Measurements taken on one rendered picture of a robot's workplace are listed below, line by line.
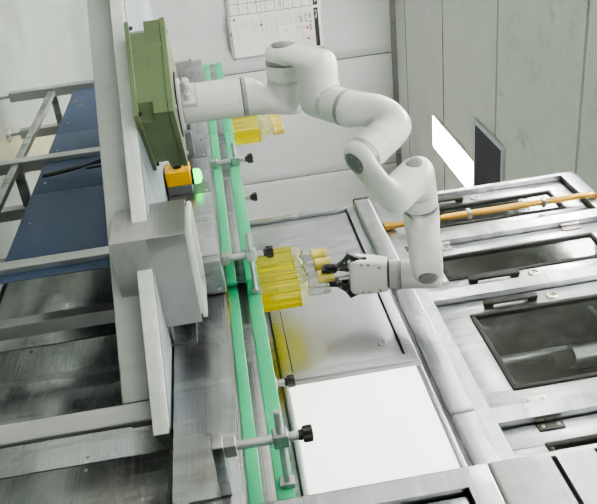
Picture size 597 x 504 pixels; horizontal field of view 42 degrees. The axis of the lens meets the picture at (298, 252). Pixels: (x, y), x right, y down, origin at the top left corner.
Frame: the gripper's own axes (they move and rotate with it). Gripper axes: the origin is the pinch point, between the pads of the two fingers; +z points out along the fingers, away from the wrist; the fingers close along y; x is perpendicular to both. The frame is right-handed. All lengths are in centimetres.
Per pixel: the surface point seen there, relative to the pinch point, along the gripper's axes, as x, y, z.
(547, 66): -262, -32, -93
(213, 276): 18.2, 11.8, 25.5
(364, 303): -5.1, -12.4, -7.9
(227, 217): -8.8, 13.5, 27.4
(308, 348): 15.0, -12.3, 5.2
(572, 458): 87, 23, -45
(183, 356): 42, 6, 28
